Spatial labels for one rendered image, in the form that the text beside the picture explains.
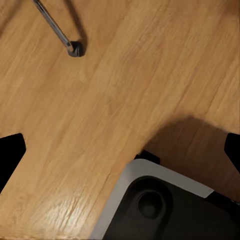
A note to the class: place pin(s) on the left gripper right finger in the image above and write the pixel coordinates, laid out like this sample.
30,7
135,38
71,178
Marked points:
232,149

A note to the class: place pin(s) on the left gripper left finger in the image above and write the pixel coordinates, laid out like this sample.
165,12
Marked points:
12,149

